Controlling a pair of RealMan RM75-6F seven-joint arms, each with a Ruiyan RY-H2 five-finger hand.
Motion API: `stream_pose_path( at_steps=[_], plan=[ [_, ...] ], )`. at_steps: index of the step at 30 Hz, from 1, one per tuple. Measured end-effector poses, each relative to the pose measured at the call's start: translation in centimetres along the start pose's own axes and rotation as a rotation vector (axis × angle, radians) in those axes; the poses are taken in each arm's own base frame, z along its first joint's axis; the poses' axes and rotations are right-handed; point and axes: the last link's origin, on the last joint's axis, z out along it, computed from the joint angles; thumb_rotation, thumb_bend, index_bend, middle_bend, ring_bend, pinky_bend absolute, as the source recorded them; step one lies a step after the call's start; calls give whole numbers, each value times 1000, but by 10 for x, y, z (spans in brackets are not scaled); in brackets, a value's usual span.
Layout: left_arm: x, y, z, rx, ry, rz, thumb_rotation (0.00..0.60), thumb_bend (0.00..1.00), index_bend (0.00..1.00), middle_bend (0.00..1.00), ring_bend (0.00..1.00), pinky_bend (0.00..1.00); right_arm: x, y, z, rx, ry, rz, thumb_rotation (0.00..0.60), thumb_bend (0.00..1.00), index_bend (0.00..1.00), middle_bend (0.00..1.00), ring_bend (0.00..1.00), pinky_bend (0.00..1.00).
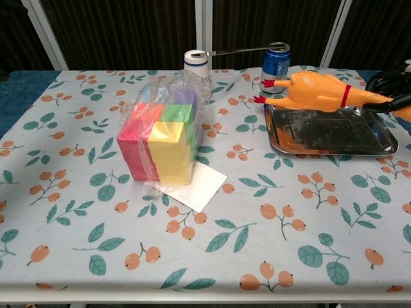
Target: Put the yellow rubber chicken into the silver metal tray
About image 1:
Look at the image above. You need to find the clear plastic bag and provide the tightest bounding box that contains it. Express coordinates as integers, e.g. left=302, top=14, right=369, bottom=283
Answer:
left=116, top=69, right=207, bottom=198

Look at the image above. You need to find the orange rubber chicken toy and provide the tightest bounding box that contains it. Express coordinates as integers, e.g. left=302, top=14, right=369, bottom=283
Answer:
left=253, top=71, right=411, bottom=122

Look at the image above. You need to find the white paper card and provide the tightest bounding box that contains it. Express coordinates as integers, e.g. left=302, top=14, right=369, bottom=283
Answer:
left=166, top=161, right=229, bottom=214

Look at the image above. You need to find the colourful foam block cube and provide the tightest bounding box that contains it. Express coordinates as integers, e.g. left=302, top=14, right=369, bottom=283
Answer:
left=117, top=88, right=198, bottom=185

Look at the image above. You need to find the white partition frame post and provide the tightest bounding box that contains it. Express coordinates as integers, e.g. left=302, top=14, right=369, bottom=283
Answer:
left=193, top=0, right=215, bottom=70
left=19, top=0, right=70, bottom=72
left=320, top=0, right=354, bottom=69

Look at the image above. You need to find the rectangular stainless steel tray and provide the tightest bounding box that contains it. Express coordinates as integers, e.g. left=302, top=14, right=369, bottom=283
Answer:
left=263, top=103, right=400, bottom=157

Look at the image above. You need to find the white cylindrical container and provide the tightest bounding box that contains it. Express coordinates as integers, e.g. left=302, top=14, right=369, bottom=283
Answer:
left=183, top=49, right=213, bottom=101

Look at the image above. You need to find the floral printed tablecloth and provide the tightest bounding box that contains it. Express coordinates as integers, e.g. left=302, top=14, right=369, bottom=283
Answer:
left=0, top=65, right=411, bottom=295

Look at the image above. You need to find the blue silver drink can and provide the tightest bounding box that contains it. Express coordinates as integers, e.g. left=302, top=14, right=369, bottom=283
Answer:
left=259, top=42, right=292, bottom=94

